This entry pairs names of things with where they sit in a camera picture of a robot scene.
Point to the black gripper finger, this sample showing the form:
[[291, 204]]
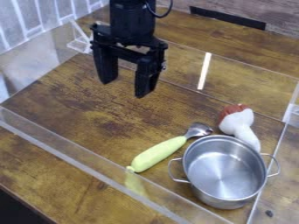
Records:
[[148, 68], [104, 65]]

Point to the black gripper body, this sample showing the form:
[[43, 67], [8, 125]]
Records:
[[131, 28]]

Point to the red white toy mushroom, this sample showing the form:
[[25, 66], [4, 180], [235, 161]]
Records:
[[235, 120]]

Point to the clear acrylic front barrier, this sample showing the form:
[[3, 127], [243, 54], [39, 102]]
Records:
[[137, 187]]

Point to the stainless steel pot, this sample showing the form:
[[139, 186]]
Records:
[[224, 170]]

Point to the clear acrylic corner bracket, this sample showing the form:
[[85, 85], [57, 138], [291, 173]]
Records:
[[80, 40]]

